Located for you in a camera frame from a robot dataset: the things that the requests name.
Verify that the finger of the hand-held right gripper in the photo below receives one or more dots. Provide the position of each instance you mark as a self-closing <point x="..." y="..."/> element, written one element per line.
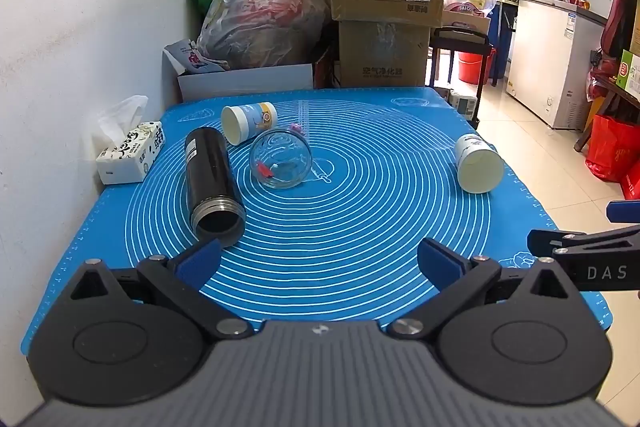
<point x="625" y="211"/>
<point x="575" y="244"/>

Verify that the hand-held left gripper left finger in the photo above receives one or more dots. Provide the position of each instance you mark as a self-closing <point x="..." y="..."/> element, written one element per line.
<point x="200" y="263"/>

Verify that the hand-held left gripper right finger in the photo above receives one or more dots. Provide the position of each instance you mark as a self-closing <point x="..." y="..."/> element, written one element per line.
<point x="439" y="264"/>

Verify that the black thermos cup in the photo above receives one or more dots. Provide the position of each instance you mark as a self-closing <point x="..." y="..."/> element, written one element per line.
<point x="210" y="177"/>

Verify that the white blue paper cup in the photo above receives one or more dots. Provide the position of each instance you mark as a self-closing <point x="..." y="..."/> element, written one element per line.
<point x="477" y="164"/>

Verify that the clear glass cup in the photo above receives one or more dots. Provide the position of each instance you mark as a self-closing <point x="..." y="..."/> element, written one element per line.
<point x="282" y="159"/>

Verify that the cartoon print paper cup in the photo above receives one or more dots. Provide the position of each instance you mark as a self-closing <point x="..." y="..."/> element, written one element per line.
<point x="250" y="119"/>

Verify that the red shopping bag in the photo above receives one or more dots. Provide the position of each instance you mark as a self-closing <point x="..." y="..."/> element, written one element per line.
<point x="612" y="147"/>

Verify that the blue silicone baking mat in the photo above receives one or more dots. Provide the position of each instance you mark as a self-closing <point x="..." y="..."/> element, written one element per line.
<point x="350" y="217"/>

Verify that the white tissue box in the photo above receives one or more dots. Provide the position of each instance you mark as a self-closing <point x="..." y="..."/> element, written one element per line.
<point x="132" y="152"/>

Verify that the green white carton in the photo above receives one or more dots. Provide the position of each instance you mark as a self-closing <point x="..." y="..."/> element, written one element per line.
<point x="629" y="72"/>

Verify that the white appliance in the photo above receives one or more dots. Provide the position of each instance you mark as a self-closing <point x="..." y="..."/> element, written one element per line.
<point x="464" y="103"/>

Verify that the white chest freezer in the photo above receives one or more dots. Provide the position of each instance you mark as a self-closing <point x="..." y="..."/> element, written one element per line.
<point x="547" y="57"/>

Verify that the white cardboard box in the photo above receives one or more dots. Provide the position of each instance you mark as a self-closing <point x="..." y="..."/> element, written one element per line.
<point x="245" y="82"/>

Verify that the red bucket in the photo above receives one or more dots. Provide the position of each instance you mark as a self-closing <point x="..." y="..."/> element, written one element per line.
<point x="472" y="67"/>

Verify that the dark red cloth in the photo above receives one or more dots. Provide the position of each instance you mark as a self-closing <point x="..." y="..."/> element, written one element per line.
<point x="622" y="7"/>

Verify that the printed grey pouch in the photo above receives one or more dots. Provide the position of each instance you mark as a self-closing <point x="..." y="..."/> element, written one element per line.
<point x="192" y="57"/>

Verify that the black stool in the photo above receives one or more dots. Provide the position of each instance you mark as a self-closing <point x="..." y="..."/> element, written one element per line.
<point x="460" y="38"/>

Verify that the flat box with pink print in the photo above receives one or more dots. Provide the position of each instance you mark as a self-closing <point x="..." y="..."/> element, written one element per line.
<point x="465" y="19"/>

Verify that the clear plastic bag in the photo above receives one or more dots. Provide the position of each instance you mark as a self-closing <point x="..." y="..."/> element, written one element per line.
<point x="265" y="24"/>

